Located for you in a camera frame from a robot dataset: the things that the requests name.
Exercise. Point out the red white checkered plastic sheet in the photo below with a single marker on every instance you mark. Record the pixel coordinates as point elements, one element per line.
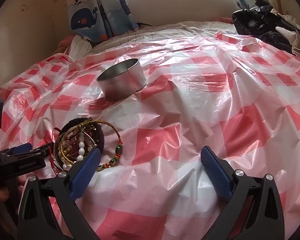
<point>190,105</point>

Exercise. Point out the round metal tin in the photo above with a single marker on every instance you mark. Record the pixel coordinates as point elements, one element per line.
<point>122,80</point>

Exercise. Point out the striped pillow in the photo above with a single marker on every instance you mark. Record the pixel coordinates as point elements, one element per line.
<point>80,46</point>

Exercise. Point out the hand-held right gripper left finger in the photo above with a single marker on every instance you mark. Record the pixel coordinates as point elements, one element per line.
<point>86,172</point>

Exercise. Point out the whale print curtain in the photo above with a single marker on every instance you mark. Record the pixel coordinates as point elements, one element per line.
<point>90,17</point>

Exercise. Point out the person's left hand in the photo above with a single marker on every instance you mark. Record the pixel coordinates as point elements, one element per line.
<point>5,192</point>

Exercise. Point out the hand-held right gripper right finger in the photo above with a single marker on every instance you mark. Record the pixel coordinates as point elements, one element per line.
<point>216,172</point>

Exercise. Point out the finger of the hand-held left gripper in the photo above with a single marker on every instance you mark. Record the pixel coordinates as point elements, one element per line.
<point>36,153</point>
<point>21,147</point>

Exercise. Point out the pink cloth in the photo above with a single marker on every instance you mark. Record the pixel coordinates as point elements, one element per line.
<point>65,42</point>

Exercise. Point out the white cloth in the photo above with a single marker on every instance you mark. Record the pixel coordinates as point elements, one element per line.
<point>297,42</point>

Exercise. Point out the black plastic bag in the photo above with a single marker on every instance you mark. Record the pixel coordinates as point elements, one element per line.
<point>260,22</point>

